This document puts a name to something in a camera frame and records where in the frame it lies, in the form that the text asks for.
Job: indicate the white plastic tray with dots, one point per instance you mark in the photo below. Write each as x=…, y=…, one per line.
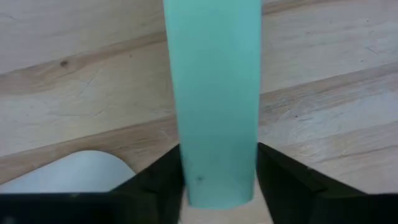
x=77, y=174

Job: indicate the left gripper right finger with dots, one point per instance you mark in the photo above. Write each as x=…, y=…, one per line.
x=311, y=199

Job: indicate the mint green stapler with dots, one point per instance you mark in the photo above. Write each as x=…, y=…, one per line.
x=214, y=93

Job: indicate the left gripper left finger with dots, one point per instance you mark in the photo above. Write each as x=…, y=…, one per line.
x=93, y=208

